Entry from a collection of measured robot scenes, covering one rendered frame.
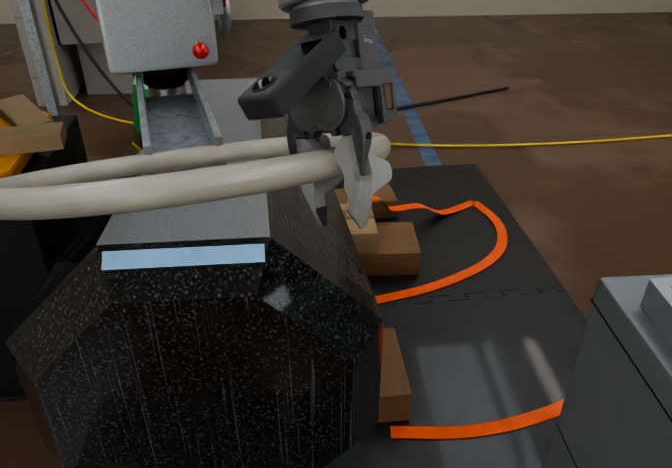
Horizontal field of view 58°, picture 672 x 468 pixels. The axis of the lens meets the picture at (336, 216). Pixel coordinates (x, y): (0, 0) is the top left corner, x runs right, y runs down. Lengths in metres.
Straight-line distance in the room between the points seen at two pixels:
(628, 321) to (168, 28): 1.02
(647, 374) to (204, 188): 0.86
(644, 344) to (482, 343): 1.20
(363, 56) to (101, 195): 0.28
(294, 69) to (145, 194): 0.17
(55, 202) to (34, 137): 1.42
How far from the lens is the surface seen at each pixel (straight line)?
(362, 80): 0.59
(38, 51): 4.19
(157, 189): 0.53
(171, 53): 1.30
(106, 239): 1.33
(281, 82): 0.53
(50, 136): 1.98
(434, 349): 2.25
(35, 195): 0.59
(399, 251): 2.50
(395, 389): 1.94
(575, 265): 2.83
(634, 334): 1.19
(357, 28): 0.62
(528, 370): 2.25
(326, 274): 1.35
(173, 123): 1.18
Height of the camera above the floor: 1.57
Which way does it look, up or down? 32 degrees down
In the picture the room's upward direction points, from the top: straight up
